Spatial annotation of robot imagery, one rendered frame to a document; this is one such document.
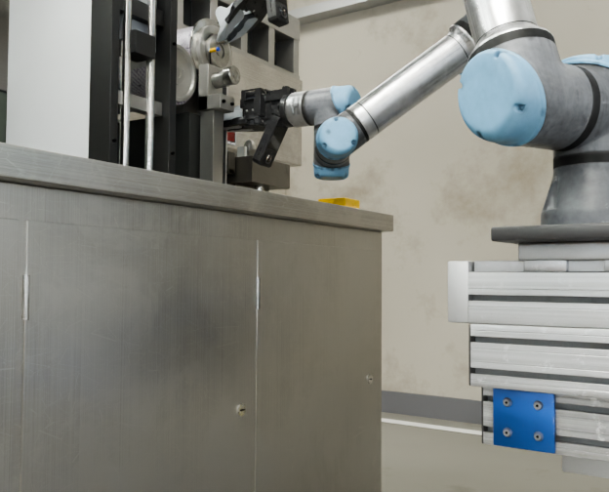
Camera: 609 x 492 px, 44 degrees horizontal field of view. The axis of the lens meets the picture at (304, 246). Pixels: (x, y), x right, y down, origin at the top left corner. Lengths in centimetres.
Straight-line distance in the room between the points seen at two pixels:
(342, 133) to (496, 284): 47
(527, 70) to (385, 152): 343
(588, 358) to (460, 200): 312
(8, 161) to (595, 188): 74
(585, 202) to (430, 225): 317
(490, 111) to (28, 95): 93
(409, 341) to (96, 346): 331
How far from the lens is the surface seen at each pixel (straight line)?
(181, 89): 163
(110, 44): 131
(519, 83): 97
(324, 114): 156
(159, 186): 111
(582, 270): 107
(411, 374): 427
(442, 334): 416
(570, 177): 108
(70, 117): 147
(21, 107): 158
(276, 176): 181
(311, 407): 152
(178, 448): 120
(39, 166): 96
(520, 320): 108
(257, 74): 244
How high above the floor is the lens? 74
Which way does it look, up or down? 3 degrees up
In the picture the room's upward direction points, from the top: straight up
